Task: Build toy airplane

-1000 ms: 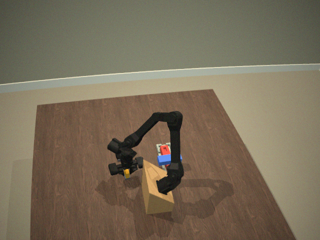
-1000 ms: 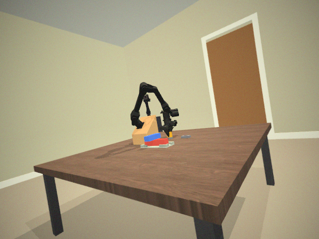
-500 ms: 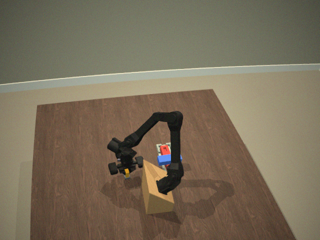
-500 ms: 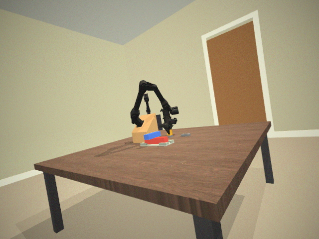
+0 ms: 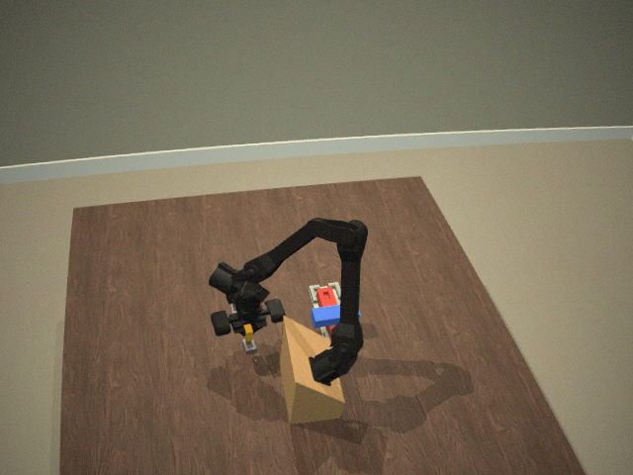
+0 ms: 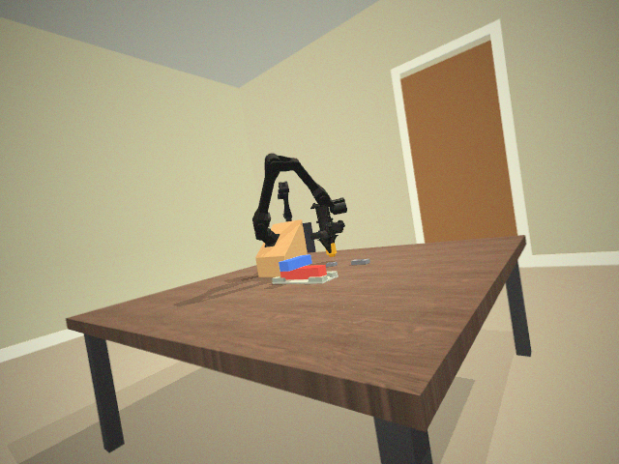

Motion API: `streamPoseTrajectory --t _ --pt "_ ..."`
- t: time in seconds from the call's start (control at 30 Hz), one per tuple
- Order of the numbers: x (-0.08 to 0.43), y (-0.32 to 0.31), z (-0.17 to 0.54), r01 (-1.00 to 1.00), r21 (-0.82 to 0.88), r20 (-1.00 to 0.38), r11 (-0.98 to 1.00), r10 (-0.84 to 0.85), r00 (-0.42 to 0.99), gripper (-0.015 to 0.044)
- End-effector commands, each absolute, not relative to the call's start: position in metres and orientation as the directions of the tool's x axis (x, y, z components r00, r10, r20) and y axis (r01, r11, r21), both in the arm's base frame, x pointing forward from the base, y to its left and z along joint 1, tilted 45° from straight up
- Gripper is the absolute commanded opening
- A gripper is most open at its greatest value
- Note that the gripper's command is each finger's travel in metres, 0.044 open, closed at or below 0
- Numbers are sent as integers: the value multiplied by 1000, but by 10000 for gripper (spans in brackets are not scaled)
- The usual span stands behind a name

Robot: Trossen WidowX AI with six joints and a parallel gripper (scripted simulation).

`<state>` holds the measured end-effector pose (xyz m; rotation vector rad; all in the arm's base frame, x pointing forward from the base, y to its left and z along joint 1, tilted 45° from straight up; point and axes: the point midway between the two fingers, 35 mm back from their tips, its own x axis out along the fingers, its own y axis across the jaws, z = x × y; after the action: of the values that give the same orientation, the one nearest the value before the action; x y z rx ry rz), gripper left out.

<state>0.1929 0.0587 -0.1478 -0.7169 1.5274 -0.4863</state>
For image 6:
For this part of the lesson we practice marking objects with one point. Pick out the red long block with rectangular slots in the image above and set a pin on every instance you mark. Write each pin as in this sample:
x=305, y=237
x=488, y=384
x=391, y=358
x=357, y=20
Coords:
x=305, y=272

